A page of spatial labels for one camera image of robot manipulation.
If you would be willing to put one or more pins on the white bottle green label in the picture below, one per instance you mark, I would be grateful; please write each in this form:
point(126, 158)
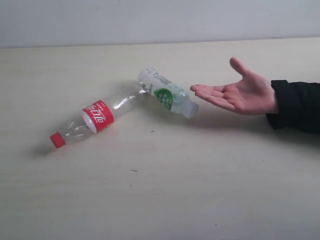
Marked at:
point(173, 97)

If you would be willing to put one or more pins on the black sleeved forearm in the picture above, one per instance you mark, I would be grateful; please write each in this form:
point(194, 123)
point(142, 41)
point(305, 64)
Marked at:
point(298, 106)

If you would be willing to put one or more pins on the open bare human hand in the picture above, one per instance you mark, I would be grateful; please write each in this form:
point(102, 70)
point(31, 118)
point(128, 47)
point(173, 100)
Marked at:
point(253, 95)

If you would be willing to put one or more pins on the clear cola bottle red label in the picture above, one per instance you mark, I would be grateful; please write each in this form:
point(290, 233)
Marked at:
point(96, 117)

